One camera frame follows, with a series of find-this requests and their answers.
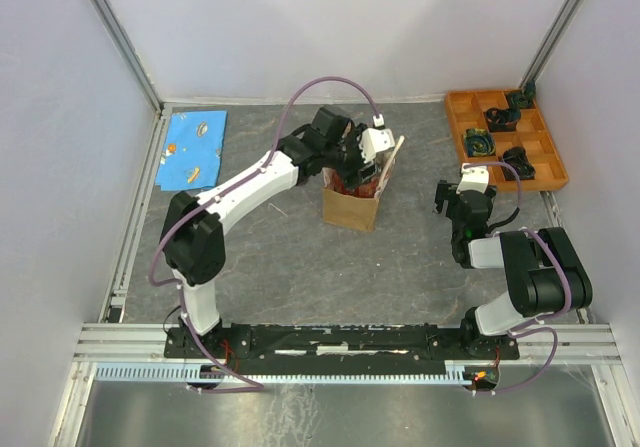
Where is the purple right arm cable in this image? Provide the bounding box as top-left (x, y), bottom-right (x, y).
top-left (462, 160), bottom-right (574, 396)

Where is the blue green rolled sock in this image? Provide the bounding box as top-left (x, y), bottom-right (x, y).
top-left (462, 128), bottom-right (496, 158)

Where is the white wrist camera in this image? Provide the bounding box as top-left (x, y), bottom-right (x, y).
top-left (359, 114), bottom-right (395, 163)
top-left (456, 163), bottom-right (490, 194)

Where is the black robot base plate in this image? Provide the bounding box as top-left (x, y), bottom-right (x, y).
top-left (163, 321), bottom-right (522, 376)

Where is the aluminium frame post right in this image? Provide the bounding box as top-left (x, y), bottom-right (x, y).
top-left (519, 0), bottom-right (584, 87)

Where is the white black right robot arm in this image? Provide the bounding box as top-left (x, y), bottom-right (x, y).
top-left (434, 180), bottom-right (593, 358)

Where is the dark rolled sock top corner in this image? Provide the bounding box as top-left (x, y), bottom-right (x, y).
top-left (522, 79), bottom-right (536, 101)

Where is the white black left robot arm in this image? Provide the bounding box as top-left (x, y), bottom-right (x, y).
top-left (159, 105), bottom-right (395, 357)

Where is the blue cartoon print cloth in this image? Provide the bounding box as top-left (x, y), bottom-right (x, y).
top-left (155, 110), bottom-right (227, 192)

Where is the black rolled sock upper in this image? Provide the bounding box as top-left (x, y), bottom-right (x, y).
top-left (484, 91), bottom-right (535, 132)

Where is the blue slotted cable duct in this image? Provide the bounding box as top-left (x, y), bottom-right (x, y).
top-left (93, 361), bottom-right (474, 383)

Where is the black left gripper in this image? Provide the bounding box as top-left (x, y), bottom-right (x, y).
top-left (323, 123), bottom-right (381, 190)

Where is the red soda can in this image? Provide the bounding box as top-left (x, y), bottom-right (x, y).
top-left (330, 171), bottom-right (350, 195)
top-left (352, 178), bottom-right (379, 198)

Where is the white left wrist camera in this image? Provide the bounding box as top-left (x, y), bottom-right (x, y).
top-left (359, 114), bottom-right (395, 163)

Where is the aluminium frame rail front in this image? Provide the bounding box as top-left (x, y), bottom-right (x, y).
top-left (74, 323), bottom-right (622, 366)

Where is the aluminium frame rail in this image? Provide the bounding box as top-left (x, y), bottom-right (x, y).
top-left (90, 0), bottom-right (167, 323)
top-left (74, 323), bottom-right (622, 366)

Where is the aluminium frame rail left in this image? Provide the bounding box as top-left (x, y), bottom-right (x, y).
top-left (90, 0), bottom-right (167, 323)

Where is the orange wooden compartment tray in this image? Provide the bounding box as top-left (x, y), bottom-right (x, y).
top-left (444, 89), bottom-right (569, 191)

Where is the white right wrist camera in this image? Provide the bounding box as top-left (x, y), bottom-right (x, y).
top-left (456, 163), bottom-right (490, 194)

